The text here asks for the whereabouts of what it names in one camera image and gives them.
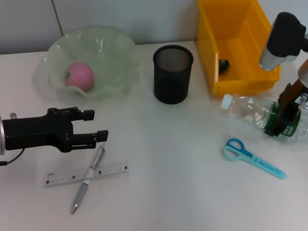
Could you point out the clear green-label water bottle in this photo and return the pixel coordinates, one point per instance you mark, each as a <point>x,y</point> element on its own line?
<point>245,108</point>

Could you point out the clear plastic ruler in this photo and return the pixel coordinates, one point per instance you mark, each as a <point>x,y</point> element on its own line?
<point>62,179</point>

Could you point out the yellow plastic bin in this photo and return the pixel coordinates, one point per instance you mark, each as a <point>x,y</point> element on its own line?
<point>240,33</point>

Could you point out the pale green wavy bowl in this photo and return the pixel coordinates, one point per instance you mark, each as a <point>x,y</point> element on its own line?
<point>115,55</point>

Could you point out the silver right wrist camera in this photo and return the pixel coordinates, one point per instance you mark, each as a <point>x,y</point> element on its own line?
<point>284,33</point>

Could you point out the black mesh pen holder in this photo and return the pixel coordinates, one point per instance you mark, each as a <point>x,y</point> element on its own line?
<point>172,81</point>

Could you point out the blue scissors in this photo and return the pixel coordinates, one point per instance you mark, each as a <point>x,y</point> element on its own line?
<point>262,164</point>

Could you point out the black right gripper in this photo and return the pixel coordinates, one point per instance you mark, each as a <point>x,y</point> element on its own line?
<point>288,106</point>

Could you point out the pink toy peach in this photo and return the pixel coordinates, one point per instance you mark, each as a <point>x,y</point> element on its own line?
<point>80,77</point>

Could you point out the green plastic wrapper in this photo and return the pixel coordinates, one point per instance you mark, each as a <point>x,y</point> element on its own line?
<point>224,64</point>

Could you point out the grey clear ballpoint pen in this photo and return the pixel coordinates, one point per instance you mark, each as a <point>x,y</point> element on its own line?
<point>83,190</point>

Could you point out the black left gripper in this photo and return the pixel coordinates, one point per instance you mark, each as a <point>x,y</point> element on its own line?
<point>36,131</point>

